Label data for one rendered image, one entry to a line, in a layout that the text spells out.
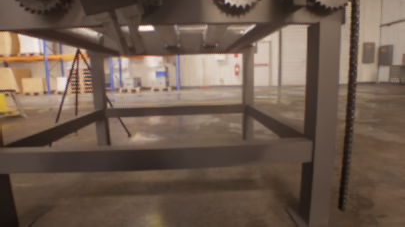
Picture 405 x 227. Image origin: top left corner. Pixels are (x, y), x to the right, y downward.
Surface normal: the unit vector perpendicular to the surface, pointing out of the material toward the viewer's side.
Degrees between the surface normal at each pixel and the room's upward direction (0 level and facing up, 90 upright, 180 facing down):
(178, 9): 90
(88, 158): 90
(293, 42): 90
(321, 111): 90
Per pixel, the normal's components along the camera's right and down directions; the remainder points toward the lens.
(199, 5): 0.05, 0.12
